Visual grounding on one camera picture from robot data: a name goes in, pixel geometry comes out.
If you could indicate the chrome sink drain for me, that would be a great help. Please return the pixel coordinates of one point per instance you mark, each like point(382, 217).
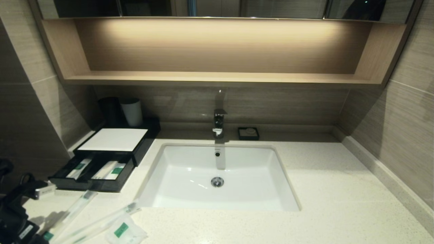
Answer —
point(217, 182)

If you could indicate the flat white packet green label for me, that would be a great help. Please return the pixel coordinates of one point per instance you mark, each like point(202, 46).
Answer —
point(117, 170)

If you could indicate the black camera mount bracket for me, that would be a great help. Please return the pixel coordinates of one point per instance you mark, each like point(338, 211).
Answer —
point(23, 189)

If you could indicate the black amenity drawer box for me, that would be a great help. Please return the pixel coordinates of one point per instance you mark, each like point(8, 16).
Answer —
point(149, 135)

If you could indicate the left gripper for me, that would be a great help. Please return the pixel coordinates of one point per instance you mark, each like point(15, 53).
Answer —
point(10, 220)

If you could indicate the chrome faucet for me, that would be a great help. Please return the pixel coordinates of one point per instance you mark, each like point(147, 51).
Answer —
point(219, 122)

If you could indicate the black soap dish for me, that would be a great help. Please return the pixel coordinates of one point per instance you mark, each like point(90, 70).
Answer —
point(241, 135)

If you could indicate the grey plastic cup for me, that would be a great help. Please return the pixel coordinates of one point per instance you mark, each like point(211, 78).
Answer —
point(133, 113)

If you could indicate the round soap bar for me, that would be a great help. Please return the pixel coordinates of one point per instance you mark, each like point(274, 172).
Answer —
point(250, 130)

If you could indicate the mirror cabinet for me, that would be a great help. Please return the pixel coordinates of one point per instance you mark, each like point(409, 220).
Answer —
point(271, 8)

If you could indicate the narrow white packet green label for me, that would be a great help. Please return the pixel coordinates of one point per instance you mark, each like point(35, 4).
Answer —
point(80, 166)

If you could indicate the plain white long packet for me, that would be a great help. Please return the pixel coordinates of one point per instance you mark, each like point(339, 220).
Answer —
point(103, 170)

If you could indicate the toothbrush clear sleeve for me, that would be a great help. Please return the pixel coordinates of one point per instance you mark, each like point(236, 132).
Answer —
point(130, 207)

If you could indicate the black cup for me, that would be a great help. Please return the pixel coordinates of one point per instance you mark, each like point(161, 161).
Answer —
point(109, 108)

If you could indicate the toothbrush green label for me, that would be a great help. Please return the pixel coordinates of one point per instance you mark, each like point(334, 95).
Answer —
point(73, 211)

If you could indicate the wooden wall shelf niche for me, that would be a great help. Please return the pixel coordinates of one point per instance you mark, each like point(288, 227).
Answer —
point(220, 78)

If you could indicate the white sink basin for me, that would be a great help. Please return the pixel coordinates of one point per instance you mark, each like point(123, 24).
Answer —
point(251, 183)

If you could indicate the small sachet green label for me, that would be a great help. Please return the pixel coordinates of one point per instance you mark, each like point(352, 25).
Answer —
point(122, 229)

